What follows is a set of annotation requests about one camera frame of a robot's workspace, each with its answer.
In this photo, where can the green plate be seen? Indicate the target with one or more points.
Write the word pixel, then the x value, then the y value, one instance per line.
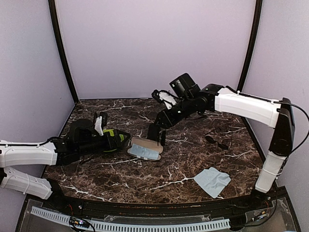
pixel 117 140

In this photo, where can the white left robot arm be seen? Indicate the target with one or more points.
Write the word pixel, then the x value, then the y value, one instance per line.
pixel 13 155

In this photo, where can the plaid brown glasses case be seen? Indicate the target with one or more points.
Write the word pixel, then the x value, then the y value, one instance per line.
pixel 153 145

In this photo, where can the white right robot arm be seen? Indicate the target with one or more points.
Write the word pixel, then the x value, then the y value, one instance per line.
pixel 272 113

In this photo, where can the gold frame sunglasses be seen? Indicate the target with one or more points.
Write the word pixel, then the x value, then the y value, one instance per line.
pixel 216 137

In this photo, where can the black corner frame post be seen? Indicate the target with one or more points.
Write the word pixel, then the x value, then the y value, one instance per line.
pixel 61 50
pixel 250 45

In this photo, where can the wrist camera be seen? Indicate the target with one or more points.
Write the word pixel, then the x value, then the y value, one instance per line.
pixel 164 97
pixel 100 121

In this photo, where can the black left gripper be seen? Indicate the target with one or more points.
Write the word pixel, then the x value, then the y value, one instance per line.
pixel 117 132

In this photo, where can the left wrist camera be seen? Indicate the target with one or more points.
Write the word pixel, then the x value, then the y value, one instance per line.
pixel 100 121

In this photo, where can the white slotted cable duct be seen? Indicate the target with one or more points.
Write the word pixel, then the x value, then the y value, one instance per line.
pixel 133 224

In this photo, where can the black corner frame post left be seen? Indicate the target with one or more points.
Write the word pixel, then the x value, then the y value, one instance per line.
pixel 61 50

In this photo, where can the blue cleaning cloth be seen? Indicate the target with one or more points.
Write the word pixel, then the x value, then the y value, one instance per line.
pixel 212 181
pixel 144 153

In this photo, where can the green bowl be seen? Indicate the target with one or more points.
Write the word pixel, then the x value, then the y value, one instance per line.
pixel 109 132

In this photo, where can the black corner frame post right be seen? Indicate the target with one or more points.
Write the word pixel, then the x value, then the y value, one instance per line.
pixel 250 45

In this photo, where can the black quilted glasses case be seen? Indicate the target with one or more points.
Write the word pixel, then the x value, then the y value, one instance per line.
pixel 156 134

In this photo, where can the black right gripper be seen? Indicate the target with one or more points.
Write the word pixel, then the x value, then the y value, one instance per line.
pixel 168 121

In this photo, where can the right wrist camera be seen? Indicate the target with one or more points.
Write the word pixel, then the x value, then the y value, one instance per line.
pixel 164 97

